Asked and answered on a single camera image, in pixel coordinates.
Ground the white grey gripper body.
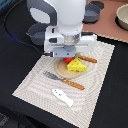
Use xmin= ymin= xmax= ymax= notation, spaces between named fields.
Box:
xmin=44 ymin=26 xmax=97 ymax=58

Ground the yellow toy cheese wedge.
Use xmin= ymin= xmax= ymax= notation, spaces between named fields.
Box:
xmin=67 ymin=58 xmax=87 ymax=72

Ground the red toy tomato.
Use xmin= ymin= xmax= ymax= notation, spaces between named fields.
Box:
xmin=63 ymin=57 xmax=74 ymax=64

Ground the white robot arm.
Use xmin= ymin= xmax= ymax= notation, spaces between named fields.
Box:
xmin=27 ymin=0 xmax=97 ymax=58

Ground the round wooden plate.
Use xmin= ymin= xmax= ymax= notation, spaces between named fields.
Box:
xmin=55 ymin=59 xmax=80 ymax=79

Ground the grey pot on table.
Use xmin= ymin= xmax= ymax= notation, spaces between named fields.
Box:
xmin=26 ymin=23 xmax=47 ymax=46

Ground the grey pot on stove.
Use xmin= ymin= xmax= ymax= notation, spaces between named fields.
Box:
xmin=84 ymin=4 xmax=100 ymax=23

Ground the brown toy stove board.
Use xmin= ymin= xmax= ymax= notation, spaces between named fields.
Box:
xmin=83 ymin=0 xmax=128 ymax=43

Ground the woven grey placemat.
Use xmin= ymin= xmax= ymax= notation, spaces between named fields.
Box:
xmin=13 ymin=41 xmax=114 ymax=128

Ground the black stove burner back-right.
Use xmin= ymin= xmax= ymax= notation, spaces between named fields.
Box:
xmin=90 ymin=1 xmax=104 ymax=9

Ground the beige bowl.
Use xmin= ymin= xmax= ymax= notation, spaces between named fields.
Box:
xmin=116 ymin=4 xmax=128 ymax=31

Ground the toy knife wooden handle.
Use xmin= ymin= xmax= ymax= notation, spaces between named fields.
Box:
xmin=78 ymin=55 xmax=97 ymax=63

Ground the toy fork wooden handle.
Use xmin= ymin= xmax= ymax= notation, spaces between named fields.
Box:
xmin=43 ymin=70 xmax=85 ymax=91

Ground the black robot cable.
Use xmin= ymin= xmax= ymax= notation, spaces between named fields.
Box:
xmin=3 ymin=0 xmax=46 ymax=56

